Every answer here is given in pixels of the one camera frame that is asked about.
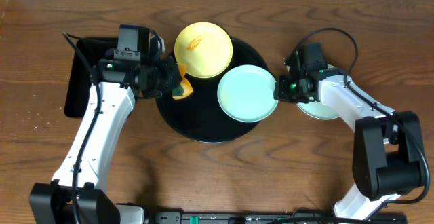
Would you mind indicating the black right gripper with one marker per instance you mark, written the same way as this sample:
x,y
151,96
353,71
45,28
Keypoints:
x,y
280,93

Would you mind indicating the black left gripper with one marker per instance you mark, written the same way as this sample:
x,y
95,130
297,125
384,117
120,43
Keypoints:
x,y
171,79

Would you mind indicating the yellow green scrub sponge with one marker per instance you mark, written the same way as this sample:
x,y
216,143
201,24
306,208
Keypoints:
x,y
184,89

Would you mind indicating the light green stained plate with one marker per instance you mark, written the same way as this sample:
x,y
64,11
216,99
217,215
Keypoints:
x,y
246,93

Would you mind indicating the yellow plate with sauce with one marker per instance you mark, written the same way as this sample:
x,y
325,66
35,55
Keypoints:
x,y
205,48

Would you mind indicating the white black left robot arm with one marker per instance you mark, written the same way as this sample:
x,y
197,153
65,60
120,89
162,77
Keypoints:
x,y
132,70

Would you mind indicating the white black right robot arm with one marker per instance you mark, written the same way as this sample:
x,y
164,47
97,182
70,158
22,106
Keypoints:
x,y
388,154

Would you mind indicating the light green clean plate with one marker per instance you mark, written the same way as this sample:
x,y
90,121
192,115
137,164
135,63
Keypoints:
x,y
317,110

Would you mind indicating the round black tray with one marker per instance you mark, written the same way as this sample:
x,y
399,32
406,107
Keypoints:
x,y
199,116

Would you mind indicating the black rectangular tray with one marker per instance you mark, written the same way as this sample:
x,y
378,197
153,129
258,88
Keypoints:
x,y
79,83

